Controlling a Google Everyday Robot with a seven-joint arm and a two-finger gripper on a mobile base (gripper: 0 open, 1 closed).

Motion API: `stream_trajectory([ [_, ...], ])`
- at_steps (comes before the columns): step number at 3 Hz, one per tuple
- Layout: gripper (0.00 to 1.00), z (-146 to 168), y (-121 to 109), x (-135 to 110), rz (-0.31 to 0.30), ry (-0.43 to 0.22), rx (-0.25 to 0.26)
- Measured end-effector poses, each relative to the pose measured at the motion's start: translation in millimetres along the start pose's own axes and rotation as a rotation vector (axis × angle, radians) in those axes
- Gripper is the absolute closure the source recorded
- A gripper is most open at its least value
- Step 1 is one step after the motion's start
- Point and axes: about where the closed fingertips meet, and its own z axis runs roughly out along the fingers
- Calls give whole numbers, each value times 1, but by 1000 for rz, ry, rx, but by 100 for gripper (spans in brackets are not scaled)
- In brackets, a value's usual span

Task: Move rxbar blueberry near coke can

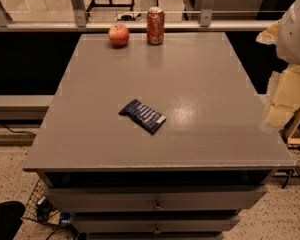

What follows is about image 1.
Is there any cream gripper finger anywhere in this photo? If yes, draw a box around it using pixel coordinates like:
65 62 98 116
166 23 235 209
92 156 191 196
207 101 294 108
263 64 300 128
256 21 280 45

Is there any blue rxbar blueberry wrapper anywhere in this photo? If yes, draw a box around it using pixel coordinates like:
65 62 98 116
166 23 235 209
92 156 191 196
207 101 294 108
119 99 166 135

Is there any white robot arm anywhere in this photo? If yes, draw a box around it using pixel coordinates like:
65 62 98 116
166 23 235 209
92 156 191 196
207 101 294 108
256 0 300 128

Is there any red coke can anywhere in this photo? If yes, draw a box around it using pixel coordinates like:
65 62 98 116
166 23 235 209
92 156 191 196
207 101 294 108
147 7 165 45

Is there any grey drawer cabinet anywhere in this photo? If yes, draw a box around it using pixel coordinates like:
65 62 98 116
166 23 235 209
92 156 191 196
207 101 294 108
24 33 294 240

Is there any red apple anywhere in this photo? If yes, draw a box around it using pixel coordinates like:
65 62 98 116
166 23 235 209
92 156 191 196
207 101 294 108
108 24 129 47

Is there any metal window railing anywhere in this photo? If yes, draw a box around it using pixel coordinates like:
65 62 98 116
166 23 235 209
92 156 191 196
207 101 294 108
0 0 284 33

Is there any lower grey drawer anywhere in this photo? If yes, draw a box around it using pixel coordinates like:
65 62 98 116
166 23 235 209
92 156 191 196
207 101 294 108
71 214 240 234

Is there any grey drawer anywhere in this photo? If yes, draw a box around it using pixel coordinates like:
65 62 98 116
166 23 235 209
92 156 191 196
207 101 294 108
71 214 240 234
45 185 267 213

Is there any upper grey drawer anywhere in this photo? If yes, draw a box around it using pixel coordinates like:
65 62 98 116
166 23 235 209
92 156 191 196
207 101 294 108
45 185 267 213

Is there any black chair corner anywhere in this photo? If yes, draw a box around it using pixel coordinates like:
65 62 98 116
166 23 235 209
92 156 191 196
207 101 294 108
0 201 25 240

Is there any wooden stand frame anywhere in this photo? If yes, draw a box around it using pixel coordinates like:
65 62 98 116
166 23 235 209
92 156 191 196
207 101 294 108
285 109 300 145

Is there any black floor cable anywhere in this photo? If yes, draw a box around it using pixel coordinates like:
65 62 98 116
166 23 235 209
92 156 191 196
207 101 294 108
0 113 38 137

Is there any wire mesh basket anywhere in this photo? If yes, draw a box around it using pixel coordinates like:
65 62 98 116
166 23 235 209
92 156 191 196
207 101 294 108
23 179 54 223

